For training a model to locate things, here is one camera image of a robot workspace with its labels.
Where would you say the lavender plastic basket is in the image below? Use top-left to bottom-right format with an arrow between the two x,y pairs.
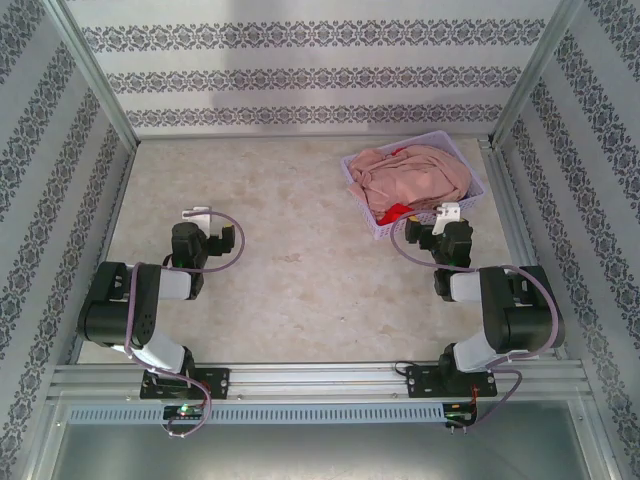
339,129 -> 487,242

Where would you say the pink t-shirt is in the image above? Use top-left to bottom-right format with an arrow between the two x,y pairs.
347,144 -> 472,217

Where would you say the red garment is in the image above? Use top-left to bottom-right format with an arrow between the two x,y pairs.
377,146 -> 417,226

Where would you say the right circuit board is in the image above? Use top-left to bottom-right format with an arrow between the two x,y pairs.
444,402 -> 479,429

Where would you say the circuit board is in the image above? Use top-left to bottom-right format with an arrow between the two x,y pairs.
444,402 -> 479,429
163,405 -> 206,420

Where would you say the left circuit board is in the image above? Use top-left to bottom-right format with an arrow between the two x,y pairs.
163,405 -> 206,420

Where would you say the grey sheet metal tray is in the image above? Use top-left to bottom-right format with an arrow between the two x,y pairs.
49,422 -> 601,480

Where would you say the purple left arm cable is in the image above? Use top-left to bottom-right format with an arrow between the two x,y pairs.
123,210 -> 247,442

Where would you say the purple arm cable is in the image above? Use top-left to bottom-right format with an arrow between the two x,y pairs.
391,210 -> 565,431
123,210 -> 247,442

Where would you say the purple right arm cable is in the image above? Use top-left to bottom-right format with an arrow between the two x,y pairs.
391,210 -> 565,431

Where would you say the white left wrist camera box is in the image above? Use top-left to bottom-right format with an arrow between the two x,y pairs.
181,206 -> 214,234

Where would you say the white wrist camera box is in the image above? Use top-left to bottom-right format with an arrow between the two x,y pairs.
432,202 -> 462,237
181,206 -> 214,234

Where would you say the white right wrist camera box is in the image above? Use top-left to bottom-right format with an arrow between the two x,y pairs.
432,202 -> 462,237

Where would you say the aluminium side rail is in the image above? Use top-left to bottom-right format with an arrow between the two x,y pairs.
477,137 -> 574,362

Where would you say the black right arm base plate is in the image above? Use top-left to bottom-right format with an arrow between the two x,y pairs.
405,363 -> 499,400

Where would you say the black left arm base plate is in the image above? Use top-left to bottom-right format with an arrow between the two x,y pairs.
139,367 -> 231,401

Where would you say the aluminium mounting rail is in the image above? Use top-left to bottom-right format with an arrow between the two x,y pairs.
47,363 -> 587,402

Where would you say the aluminium frame post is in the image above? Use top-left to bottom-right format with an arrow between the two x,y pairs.
488,0 -> 586,147
42,0 -> 140,147

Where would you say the grey slotted cable duct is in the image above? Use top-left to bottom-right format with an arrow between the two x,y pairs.
67,403 -> 446,425

